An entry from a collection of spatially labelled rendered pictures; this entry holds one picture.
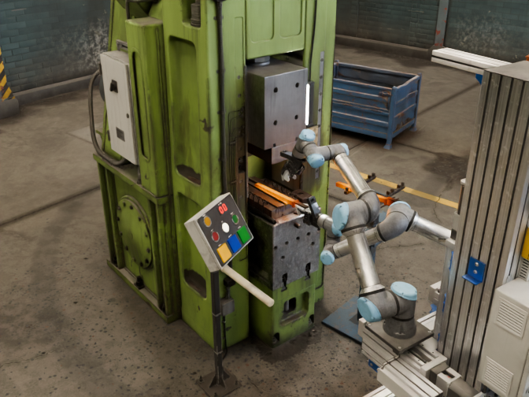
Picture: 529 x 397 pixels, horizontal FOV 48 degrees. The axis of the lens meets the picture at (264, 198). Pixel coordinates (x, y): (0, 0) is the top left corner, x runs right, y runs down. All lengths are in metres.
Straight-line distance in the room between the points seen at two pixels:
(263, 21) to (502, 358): 1.96
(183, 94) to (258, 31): 0.56
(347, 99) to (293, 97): 3.90
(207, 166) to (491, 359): 1.69
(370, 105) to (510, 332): 4.81
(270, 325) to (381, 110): 3.74
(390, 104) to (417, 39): 4.50
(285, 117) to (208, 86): 0.47
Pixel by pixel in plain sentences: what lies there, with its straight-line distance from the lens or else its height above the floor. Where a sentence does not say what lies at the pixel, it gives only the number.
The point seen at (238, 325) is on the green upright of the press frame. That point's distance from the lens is 3.92.
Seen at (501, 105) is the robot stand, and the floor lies 1.92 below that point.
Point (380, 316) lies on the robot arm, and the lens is 2.67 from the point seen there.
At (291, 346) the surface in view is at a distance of 3.98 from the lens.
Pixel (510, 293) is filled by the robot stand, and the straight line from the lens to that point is 2.51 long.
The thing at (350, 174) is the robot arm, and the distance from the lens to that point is 2.88.
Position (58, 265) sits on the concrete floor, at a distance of 5.02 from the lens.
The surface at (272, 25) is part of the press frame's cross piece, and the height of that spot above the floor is 1.98.
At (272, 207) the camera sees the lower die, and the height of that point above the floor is 0.98.
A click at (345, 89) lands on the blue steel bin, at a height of 0.59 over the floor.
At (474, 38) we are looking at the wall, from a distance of 10.89.
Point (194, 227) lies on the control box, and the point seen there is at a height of 1.16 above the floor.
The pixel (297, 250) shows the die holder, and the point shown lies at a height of 0.68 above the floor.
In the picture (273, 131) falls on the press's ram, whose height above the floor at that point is 1.46.
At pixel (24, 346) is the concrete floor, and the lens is 4.28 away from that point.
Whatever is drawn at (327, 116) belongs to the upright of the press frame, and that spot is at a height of 1.39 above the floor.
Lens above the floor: 2.59
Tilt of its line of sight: 27 degrees down
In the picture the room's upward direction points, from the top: straight up
